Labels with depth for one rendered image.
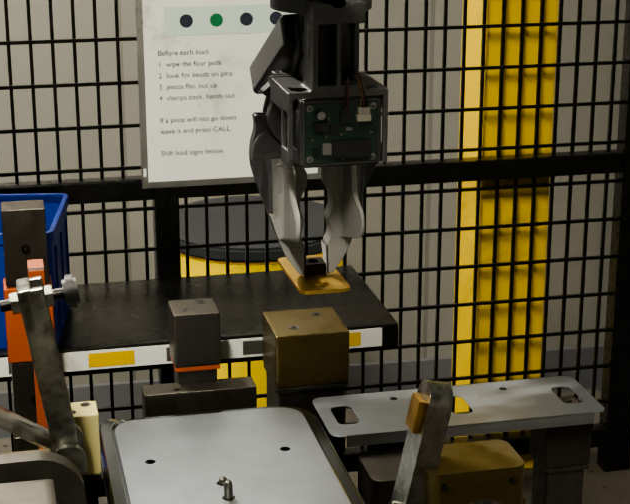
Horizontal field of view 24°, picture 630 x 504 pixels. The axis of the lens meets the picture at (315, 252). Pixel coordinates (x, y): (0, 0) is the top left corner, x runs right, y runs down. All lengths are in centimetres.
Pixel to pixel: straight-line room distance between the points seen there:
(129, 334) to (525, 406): 44
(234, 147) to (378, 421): 46
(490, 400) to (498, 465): 25
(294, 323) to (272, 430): 16
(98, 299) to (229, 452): 40
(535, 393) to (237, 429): 32
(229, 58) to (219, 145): 11
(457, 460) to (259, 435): 24
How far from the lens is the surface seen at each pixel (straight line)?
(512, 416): 150
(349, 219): 106
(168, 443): 143
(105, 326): 166
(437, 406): 125
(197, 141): 177
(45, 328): 122
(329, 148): 100
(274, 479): 136
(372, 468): 142
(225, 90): 176
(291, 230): 104
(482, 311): 197
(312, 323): 156
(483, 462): 129
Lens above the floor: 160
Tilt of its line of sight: 17 degrees down
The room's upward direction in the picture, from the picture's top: straight up
